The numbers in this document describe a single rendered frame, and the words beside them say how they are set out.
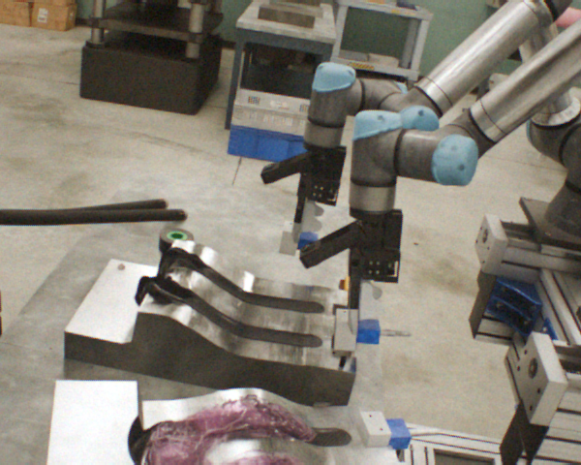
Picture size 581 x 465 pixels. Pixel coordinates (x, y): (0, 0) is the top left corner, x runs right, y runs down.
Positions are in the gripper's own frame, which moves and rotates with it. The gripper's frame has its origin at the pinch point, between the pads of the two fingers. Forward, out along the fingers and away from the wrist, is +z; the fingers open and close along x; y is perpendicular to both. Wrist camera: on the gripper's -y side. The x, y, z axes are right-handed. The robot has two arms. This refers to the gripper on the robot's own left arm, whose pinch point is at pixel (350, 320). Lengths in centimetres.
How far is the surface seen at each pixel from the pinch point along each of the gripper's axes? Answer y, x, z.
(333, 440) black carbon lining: -1.9, -18.1, 12.0
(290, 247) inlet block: -12.1, 26.2, -3.2
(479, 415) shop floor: 58, 109, 89
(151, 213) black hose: -46, 44, -3
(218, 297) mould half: -23.6, 5.3, -0.2
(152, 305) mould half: -32.8, -5.4, -2.8
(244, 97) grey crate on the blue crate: -66, 358, 5
